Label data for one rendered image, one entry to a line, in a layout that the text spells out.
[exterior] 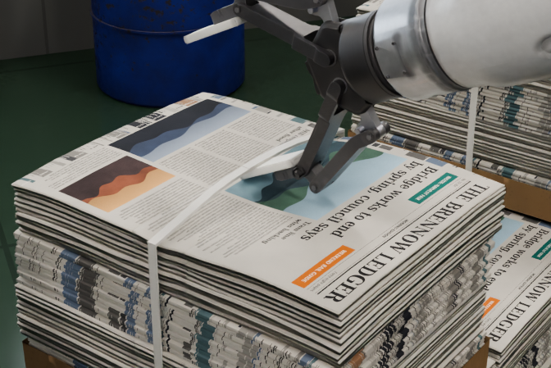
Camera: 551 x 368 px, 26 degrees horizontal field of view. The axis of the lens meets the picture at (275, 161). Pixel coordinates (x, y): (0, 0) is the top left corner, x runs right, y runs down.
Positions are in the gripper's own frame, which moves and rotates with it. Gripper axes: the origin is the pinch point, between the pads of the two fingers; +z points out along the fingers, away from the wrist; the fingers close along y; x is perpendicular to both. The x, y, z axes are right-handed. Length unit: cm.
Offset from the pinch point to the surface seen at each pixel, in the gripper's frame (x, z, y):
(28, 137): 143, 224, 11
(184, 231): -11.5, -0.1, 8.3
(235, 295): -14.5, -6.2, 13.8
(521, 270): 34.9, -0.6, 33.9
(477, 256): 9.3, -13.5, 22.0
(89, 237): -14.4, 8.8, 6.3
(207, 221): -9.2, -0.7, 8.5
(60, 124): 156, 223, 12
